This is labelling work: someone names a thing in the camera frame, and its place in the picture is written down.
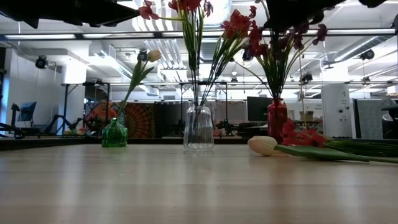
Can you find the long white LED light strip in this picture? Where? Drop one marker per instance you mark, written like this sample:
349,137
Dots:
357,31

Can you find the green ribbed glass vase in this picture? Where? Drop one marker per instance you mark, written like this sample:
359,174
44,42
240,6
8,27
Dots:
114,135

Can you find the person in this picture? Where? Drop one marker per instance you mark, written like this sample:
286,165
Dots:
104,112

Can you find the black monitor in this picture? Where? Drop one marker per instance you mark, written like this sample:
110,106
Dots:
258,109

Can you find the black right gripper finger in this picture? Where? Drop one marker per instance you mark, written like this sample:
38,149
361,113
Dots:
281,14

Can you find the white column with outlets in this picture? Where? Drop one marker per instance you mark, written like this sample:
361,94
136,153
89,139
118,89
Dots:
335,109

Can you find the black frame bar with lights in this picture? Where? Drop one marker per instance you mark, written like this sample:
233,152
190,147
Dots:
157,34

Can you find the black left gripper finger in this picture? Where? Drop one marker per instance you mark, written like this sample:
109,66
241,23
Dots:
109,14

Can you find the grey patterned panel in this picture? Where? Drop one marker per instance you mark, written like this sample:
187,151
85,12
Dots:
370,115

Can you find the orange mandala tapestry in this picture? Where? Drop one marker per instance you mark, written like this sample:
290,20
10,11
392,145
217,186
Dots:
141,119

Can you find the dark partition panel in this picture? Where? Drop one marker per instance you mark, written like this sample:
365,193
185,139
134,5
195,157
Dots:
169,119

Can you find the white artificial tulip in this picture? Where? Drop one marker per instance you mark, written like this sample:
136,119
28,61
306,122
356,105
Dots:
262,145
154,56

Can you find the black table frame rail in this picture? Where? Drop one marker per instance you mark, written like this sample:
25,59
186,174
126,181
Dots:
46,143

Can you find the red ribbed glass vase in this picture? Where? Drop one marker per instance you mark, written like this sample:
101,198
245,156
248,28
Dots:
275,118

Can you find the blue-lit monitor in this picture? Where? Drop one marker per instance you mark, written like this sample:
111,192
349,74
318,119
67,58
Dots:
27,111

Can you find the small black robot arm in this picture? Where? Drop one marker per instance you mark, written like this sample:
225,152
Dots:
12,132
226,126

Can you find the brown cardboard box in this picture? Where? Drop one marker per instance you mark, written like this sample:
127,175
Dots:
309,115

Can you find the red poppy flower bunch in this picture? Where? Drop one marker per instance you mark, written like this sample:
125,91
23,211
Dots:
192,46

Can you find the silver ventilation duct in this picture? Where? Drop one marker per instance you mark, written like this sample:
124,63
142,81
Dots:
214,46

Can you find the black ceiling spotlight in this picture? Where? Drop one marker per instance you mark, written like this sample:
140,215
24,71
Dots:
142,55
367,54
41,62

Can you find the clear ribbed glass vase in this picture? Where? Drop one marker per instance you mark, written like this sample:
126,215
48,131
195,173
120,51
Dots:
198,137

